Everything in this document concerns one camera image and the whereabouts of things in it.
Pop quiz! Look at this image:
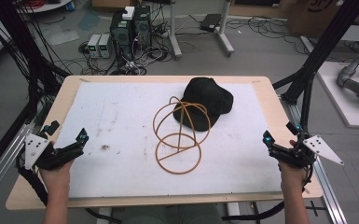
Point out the white table mat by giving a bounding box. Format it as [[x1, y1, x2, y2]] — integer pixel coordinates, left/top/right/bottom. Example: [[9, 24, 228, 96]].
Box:
[[53, 81, 283, 199]]

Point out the light wooden table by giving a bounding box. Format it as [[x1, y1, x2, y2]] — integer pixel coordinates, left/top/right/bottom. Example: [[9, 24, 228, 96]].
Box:
[[5, 75, 324, 212]]

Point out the person's lap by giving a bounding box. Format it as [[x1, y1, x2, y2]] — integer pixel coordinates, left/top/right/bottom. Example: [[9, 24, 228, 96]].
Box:
[[117, 203, 228, 224]]

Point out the person's right hand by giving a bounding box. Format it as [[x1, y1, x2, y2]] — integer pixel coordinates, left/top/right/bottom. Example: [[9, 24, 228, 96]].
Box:
[[277, 139, 308, 189]]

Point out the flat black box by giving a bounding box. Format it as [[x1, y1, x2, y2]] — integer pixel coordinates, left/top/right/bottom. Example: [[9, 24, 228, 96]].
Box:
[[199, 13, 223, 33]]

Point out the tangle of floor cables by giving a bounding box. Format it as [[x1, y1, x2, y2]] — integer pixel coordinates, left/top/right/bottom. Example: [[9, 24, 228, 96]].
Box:
[[60, 6, 311, 77]]

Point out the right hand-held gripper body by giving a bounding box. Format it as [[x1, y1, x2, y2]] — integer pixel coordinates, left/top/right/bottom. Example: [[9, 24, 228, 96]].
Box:
[[269, 120, 345, 170]]

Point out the black frame pole with cables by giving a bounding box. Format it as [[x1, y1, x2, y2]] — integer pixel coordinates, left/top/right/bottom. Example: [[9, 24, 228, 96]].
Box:
[[0, 0, 71, 125]]

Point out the black baseball cap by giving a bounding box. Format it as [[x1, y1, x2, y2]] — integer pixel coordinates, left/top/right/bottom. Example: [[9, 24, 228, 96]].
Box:
[[173, 77, 235, 133]]

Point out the round white table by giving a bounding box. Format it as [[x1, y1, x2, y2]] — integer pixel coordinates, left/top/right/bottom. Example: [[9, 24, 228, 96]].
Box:
[[16, 0, 73, 14]]

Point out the brown wire hat stand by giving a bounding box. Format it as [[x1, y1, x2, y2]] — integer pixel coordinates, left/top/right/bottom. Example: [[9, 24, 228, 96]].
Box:
[[152, 95, 212, 175]]

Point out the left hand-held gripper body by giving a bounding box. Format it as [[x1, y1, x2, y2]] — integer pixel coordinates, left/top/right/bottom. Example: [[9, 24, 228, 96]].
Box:
[[16, 120, 81, 171]]

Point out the person's left hand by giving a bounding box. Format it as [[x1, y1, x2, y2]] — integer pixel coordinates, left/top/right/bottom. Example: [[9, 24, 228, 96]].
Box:
[[39, 140, 76, 191]]

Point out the white floor board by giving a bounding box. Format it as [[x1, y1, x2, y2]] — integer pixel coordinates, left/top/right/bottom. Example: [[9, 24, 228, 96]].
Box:
[[316, 61, 359, 130]]

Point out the white desk leg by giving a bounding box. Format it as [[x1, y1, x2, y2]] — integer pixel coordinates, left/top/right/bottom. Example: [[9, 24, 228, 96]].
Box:
[[215, 0, 235, 58], [167, 0, 183, 61]]

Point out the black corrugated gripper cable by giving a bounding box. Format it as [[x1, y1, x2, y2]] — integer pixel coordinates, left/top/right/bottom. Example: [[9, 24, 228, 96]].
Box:
[[16, 154, 49, 207], [221, 174, 315, 222]]

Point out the black computer tower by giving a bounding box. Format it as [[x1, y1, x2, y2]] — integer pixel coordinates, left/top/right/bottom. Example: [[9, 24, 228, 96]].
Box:
[[132, 5, 153, 50], [109, 9, 135, 62]]

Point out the brown cardboard box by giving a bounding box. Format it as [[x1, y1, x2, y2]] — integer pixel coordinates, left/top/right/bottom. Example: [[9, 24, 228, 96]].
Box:
[[286, 0, 359, 39]]

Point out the grey power supply unit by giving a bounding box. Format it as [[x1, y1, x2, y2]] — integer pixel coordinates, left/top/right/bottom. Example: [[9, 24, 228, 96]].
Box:
[[86, 33, 103, 59], [98, 33, 114, 60]]

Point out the small white box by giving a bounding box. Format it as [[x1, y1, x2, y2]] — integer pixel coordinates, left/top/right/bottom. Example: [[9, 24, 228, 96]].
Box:
[[121, 6, 136, 21]]

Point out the aluminium rail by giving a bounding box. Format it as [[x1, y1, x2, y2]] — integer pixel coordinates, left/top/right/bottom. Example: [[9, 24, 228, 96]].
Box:
[[279, 94, 349, 224], [0, 122, 35, 209]]

